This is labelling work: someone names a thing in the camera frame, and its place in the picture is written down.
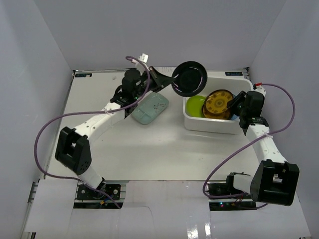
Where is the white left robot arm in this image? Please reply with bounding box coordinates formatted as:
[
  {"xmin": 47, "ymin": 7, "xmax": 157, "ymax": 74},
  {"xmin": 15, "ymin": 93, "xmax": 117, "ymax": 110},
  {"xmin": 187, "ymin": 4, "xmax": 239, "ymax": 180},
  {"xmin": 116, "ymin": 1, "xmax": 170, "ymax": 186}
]
[{"xmin": 55, "ymin": 67, "xmax": 175, "ymax": 199}]

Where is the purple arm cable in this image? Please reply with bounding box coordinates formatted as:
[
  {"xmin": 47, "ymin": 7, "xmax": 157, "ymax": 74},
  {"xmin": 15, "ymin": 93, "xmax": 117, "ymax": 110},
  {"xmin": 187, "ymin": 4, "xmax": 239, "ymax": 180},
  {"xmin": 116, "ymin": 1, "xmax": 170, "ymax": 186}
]
[
  {"xmin": 33, "ymin": 56, "xmax": 153, "ymax": 209},
  {"xmin": 202, "ymin": 83, "xmax": 296, "ymax": 209}
]

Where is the yellow patterned plate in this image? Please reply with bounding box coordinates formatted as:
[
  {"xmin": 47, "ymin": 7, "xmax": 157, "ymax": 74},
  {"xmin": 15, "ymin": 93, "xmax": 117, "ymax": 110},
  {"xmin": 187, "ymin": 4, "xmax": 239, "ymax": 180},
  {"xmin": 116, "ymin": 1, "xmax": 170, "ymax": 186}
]
[
  {"xmin": 202, "ymin": 106, "xmax": 233, "ymax": 120},
  {"xmin": 203, "ymin": 89, "xmax": 234, "ymax": 115}
]

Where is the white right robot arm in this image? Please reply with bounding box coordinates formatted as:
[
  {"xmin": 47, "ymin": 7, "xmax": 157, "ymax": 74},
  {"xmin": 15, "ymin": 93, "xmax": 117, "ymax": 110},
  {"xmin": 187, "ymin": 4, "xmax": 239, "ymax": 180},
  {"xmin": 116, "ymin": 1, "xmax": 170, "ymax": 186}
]
[{"xmin": 225, "ymin": 91, "xmax": 300, "ymax": 206}]

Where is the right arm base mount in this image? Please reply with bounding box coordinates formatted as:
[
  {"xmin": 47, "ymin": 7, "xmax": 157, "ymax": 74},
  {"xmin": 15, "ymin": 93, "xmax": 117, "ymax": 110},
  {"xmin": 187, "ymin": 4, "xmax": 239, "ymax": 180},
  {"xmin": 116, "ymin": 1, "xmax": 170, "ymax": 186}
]
[{"xmin": 205, "ymin": 182, "xmax": 257, "ymax": 212}]

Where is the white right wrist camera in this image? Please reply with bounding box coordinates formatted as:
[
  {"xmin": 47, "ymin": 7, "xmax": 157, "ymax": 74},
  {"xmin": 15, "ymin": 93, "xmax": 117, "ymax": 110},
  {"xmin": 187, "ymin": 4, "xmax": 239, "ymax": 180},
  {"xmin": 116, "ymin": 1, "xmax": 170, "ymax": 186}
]
[{"xmin": 253, "ymin": 83, "xmax": 266, "ymax": 97}]

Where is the black round plate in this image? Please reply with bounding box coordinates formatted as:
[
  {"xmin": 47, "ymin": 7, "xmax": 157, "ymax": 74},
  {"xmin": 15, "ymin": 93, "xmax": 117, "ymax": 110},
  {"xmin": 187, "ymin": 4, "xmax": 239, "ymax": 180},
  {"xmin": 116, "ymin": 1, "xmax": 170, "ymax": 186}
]
[{"xmin": 171, "ymin": 61, "xmax": 208, "ymax": 97}]

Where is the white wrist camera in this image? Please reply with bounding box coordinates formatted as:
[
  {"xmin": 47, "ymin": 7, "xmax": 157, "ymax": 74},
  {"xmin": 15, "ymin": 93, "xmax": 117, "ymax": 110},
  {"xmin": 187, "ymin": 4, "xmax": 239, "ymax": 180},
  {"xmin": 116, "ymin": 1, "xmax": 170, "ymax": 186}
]
[
  {"xmin": 253, "ymin": 83, "xmax": 266, "ymax": 97},
  {"xmin": 136, "ymin": 53, "xmax": 149, "ymax": 64}
]

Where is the pale blue rectangular divided plate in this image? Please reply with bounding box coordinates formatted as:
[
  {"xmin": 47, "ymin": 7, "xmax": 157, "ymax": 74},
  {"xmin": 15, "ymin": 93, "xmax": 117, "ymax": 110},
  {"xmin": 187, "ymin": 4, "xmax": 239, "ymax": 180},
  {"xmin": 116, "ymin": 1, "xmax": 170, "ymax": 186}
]
[{"xmin": 131, "ymin": 93, "xmax": 169, "ymax": 125}]

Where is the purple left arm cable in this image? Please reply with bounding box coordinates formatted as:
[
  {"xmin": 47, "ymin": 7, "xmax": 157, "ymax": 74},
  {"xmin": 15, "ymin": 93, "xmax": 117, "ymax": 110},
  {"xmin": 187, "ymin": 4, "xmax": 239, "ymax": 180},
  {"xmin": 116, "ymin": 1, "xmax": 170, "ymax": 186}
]
[{"xmin": 33, "ymin": 56, "xmax": 153, "ymax": 209}]

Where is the left blue table label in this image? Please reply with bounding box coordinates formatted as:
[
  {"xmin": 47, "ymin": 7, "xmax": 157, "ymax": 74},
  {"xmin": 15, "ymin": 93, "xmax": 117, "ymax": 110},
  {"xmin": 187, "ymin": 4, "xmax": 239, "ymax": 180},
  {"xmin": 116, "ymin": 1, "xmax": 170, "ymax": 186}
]
[{"xmin": 74, "ymin": 73, "xmax": 92, "ymax": 78}]

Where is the white paper sheet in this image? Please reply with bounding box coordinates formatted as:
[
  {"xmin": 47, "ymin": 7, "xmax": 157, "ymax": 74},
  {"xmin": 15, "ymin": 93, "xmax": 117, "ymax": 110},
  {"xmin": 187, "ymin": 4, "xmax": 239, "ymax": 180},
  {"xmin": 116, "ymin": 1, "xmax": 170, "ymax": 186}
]
[{"xmin": 154, "ymin": 67, "xmax": 176, "ymax": 74}]

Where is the right blue table label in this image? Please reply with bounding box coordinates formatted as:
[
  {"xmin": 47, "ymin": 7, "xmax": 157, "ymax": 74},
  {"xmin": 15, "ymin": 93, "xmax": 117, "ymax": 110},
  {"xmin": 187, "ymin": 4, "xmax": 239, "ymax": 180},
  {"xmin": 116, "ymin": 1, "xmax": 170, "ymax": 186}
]
[{"xmin": 225, "ymin": 72, "xmax": 243, "ymax": 76}]

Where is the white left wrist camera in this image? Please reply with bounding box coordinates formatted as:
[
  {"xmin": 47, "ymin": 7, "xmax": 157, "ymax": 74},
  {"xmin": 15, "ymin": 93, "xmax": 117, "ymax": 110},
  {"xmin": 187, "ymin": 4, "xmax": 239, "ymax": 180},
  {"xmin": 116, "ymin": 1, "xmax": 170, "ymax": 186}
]
[{"xmin": 136, "ymin": 53, "xmax": 149, "ymax": 64}]

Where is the blue table label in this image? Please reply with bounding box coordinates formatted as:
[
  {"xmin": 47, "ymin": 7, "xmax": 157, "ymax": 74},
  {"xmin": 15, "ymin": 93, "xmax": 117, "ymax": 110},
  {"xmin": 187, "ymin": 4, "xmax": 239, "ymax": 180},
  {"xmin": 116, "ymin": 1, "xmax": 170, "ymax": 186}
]
[
  {"xmin": 74, "ymin": 73, "xmax": 92, "ymax": 78},
  {"xmin": 225, "ymin": 72, "xmax": 243, "ymax": 76}
]

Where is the lime green round plate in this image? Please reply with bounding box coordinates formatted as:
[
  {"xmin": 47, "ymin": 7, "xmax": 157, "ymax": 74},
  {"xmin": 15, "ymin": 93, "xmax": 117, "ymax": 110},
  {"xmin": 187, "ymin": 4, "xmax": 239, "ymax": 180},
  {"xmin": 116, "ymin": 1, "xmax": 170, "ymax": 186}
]
[{"xmin": 186, "ymin": 95, "xmax": 206, "ymax": 118}]

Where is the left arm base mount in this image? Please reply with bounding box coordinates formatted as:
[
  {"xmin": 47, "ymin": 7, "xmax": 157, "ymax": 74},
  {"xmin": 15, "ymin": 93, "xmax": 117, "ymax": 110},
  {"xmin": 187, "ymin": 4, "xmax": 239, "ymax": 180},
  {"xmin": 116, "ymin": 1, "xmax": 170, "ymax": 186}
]
[{"xmin": 73, "ymin": 183, "xmax": 124, "ymax": 209}]

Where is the light blue round plate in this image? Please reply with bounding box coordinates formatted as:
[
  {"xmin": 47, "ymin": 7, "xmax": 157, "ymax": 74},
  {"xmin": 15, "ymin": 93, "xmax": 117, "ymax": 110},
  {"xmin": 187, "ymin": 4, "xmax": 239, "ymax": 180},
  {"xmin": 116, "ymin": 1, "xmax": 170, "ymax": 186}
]
[{"xmin": 230, "ymin": 106, "xmax": 238, "ymax": 120}]

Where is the white plastic bin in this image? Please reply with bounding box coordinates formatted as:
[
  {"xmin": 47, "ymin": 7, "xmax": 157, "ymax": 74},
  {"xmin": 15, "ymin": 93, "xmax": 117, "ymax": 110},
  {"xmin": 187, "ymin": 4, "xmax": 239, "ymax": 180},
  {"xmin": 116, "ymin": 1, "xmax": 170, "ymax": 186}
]
[{"xmin": 182, "ymin": 72, "xmax": 253, "ymax": 134}]

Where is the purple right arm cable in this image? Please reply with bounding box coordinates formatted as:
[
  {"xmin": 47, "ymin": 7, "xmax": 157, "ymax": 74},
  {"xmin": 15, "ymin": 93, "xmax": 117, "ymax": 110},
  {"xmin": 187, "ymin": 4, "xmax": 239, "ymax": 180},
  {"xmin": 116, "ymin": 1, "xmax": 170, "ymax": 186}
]
[{"xmin": 202, "ymin": 83, "xmax": 296, "ymax": 209}]

